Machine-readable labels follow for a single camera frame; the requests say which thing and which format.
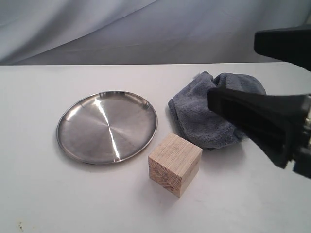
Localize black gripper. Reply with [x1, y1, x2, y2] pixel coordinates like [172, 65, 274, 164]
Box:
[207, 87, 311, 178]

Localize grey fleece cloth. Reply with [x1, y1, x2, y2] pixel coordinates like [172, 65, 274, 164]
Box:
[168, 71, 266, 150]

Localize light wooden cube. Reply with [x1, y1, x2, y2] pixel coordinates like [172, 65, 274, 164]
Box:
[148, 133, 203, 198]

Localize round stainless steel plate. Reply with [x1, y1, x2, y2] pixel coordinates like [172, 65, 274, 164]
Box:
[56, 91, 158, 165]

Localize white backdrop curtain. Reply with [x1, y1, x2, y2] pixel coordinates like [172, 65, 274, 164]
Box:
[0, 0, 311, 65]

